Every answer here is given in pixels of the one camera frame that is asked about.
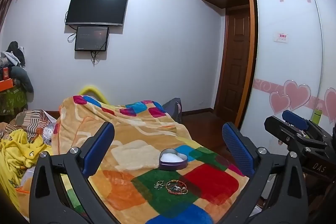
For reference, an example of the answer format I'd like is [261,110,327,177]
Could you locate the paper note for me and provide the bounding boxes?
[274,32,289,43]

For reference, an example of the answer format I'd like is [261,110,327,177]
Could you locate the red string bracelet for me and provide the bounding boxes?
[165,179,189,195]

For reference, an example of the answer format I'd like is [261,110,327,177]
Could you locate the green bottle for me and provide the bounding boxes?
[311,109,322,125]

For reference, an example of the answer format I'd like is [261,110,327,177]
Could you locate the small black wall monitor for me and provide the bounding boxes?
[74,26,110,52]

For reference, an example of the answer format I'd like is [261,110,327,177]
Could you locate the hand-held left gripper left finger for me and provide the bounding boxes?
[29,121,119,224]

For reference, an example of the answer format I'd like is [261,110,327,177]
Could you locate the black wall television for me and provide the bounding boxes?
[65,0,129,27]

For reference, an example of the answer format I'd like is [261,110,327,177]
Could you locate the purple heart-shaped tin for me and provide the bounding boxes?
[159,149,188,171]

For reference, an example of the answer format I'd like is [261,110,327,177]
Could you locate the yellow foam hoop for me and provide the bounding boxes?
[79,85,111,104]

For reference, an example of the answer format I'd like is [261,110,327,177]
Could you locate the white heart-print wardrobe door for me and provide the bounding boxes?
[243,0,324,135]
[307,0,336,131]

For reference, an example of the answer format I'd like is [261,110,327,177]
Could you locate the striped quilt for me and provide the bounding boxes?
[7,109,60,146]

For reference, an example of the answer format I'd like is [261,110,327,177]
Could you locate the orange box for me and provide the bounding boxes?
[0,66,14,91]

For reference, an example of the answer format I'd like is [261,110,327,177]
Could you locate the brown wooden door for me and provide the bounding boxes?
[215,7,252,123]

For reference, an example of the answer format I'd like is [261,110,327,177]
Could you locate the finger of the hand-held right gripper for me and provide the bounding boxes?
[282,110,329,144]
[264,116,329,159]

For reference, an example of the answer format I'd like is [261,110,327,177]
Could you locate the grey backpack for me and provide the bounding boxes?
[162,98,183,124]

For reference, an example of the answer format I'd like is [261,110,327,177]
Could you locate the colourful patchwork blanket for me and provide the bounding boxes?
[51,95,250,224]

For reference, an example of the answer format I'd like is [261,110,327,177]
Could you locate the dark garment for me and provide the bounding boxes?
[6,41,26,67]

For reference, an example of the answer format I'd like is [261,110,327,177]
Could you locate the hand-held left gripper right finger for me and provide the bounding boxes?
[218,122,309,224]

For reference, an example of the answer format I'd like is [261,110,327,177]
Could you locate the yellow cloth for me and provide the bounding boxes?
[0,129,53,197]

